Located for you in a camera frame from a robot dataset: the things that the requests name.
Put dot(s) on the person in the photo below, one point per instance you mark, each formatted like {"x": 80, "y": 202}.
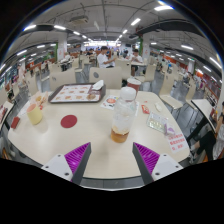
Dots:
{"x": 67, "y": 57}
{"x": 136, "y": 58}
{"x": 104, "y": 59}

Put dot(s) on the dark food tray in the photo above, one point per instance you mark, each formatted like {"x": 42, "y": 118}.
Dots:
{"x": 55, "y": 100}

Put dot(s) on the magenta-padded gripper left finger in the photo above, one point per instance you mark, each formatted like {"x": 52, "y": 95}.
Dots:
{"x": 60, "y": 165}

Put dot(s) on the ceiling air conditioner unit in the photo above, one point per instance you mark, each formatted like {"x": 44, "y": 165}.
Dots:
{"x": 79, "y": 20}

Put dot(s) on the crumpled white napkin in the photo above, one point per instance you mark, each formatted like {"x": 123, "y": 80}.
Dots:
{"x": 98, "y": 85}

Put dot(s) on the beige dining chair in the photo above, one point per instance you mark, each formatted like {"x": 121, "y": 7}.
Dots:
{"x": 63, "y": 78}
{"x": 108, "y": 76}

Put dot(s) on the ceiling strip lights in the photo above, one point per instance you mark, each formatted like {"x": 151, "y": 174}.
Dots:
{"x": 135, "y": 21}

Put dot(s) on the beige dining chairs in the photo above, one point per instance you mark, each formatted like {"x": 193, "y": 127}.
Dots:
{"x": 168, "y": 83}

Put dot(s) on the beige dining table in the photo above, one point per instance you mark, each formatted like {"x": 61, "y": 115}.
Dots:
{"x": 6, "y": 110}
{"x": 204, "y": 108}

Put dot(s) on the clear plastic drink bottle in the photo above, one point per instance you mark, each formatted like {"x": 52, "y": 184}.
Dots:
{"x": 123, "y": 116}

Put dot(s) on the clear packet with prints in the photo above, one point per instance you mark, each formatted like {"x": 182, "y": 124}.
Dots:
{"x": 159, "y": 122}

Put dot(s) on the white notice card, red text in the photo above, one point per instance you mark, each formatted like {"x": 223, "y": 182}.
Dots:
{"x": 176, "y": 142}

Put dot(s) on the clear food wrapper with fries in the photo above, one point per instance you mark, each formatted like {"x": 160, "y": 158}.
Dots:
{"x": 39, "y": 99}

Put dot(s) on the printed paper tray liner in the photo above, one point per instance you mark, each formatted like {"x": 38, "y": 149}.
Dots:
{"x": 75, "y": 93}

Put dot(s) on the red paper packet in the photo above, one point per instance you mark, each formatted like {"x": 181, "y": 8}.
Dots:
{"x": 15, "y": 122}

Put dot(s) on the small red sauce packet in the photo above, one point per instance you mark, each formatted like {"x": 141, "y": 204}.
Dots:
{"x": 145, "y": 109}

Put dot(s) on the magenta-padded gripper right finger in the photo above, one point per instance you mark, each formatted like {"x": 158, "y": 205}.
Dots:
{"x": 163, "y": 165}

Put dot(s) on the flat round red coaster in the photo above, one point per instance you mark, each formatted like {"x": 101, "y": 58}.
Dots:
{"x": 68, "y": 121}

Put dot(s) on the yellow cup with pink inside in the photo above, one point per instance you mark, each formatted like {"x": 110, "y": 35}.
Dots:
{"x": 34, "y": 115}

